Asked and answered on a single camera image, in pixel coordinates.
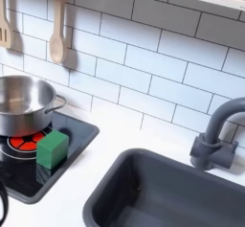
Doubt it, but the steel pot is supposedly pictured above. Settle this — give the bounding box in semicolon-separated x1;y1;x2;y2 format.
0;75;68;138

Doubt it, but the wooden slotted spatula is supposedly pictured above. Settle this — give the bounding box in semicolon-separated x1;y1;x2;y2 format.
0;0;12;50

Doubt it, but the wooden spoon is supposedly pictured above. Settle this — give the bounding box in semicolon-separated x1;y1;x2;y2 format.
49;0;68;64

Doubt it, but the grey sink basin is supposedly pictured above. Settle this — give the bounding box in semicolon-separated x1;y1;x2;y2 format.
82;148;245;227

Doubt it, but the thin black cable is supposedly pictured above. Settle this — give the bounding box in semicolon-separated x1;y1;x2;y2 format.
0;180;10;227

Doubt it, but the black stove top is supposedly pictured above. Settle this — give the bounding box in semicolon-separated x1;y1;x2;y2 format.
0;110;100;205

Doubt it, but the green block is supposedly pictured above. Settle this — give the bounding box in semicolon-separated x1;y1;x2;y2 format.
35;128;70;170

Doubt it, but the grey tap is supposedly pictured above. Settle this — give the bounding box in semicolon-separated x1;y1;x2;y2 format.
189;97;245;171

